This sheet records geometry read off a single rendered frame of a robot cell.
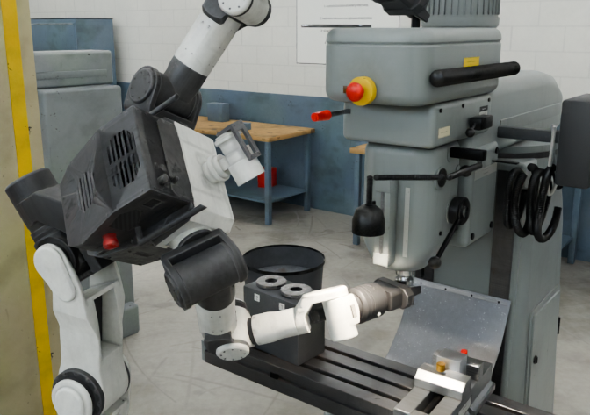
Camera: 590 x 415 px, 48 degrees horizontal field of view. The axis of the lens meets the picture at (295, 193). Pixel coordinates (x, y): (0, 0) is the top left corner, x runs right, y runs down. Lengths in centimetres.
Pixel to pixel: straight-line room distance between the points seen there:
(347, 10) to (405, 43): 532
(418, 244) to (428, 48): 47
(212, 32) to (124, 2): 745
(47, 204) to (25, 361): 158
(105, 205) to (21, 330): 175
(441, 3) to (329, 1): 508
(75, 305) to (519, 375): 130
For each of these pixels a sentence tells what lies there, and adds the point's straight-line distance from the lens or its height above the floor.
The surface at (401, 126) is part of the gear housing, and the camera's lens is 150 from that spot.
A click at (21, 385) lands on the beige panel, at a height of 41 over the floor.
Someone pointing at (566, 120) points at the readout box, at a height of 168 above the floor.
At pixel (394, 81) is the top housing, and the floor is 178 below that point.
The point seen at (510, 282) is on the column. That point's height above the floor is 117.
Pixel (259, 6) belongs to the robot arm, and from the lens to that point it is 152.
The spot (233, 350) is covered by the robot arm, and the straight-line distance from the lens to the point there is 157.
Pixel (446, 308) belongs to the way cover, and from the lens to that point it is 210.
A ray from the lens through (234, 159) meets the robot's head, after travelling 140.
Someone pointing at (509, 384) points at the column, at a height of 85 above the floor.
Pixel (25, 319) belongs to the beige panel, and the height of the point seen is 70.
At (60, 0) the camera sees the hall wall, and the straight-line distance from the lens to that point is 1004.
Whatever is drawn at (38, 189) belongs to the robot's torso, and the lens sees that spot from 166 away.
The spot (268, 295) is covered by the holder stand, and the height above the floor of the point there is 114.
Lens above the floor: 189
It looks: 14 degrees down
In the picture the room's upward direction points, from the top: straight up
